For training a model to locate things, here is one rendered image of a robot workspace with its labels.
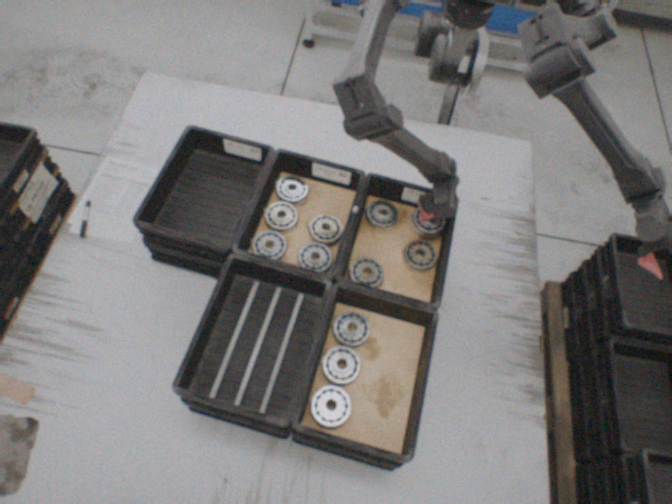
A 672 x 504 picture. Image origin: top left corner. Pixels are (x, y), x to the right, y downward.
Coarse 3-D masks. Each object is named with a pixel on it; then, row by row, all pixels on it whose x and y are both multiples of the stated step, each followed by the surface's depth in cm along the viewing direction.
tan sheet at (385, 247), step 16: (400, 208) 164; (416, 208) 164; (400, 224) 160; (368, 240) 156; (384, 240) 157; (400, 240) 157; (432, 240) 159; (352, 256) 153; (368, 256) 154; (384, 256) 154; (400, 256) 155; (384, 272) 151; (400, 272) 152; (432, 272) 153; (384, 288) 149; (400, 288) 149; (416, 288) 150
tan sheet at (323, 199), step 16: (320, 192) 164; (336, 192) 165; (352, 192) 165; (304, 208) 160; (320, 208) 161; (336, 208) 161; (304, 224) 157; (288, 240) 154; (304, 240) 154; (288, 256) 151
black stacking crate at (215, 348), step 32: (224, 288) 138; (288, 288) 146; (320, 288) 140; (224, 320) 139; (256, 320) 140; (288, 320) 141; (192, 352) 125; (224, 352) 135; (288, 352) 136; (192, 384) 130; (224, 384) 131; (256, 384) 131; (288, 384) 132
